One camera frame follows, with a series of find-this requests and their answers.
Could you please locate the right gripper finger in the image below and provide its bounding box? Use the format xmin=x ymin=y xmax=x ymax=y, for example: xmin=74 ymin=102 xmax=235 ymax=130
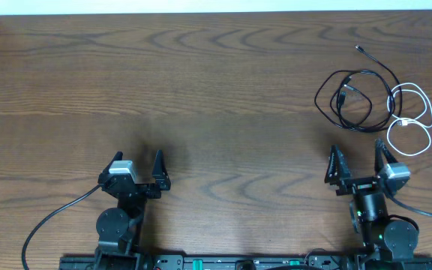
xmin=324 ymin=145 xmax=352 ymax=185
xmin=374 ymin=139 xmax=398 ymax=173

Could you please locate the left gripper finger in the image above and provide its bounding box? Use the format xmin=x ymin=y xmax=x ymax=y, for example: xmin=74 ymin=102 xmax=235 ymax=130
xmin=102 ymin=151 xmax=123 ymax=175
xmin=151 ymin=150 xmax=171 ymax=191

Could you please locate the black usb cable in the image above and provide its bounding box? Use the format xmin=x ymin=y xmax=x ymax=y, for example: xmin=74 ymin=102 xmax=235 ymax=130
xmin=313 ymin=69 xmax=374 ymax=131
xmin=334 ymin=44 xmax=404 ymax=133

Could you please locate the white usb cable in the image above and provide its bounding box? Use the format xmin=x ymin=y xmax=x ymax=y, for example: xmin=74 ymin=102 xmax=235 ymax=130
xmin=385 ymin=82 xmax=432 ymax=158

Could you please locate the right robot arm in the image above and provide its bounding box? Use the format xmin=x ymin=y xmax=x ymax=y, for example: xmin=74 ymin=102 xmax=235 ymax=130
xmin=324 ymin=139 xmax=419 ymax=269

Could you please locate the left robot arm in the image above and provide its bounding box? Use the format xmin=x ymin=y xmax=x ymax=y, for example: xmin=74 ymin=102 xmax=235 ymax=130
xmin=94 ymin=150 xmax=171 ymax=269

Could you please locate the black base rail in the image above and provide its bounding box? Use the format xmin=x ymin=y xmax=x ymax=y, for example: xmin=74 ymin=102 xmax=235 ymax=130
xmin=58 ymin=251 xmax=432 ymax=270

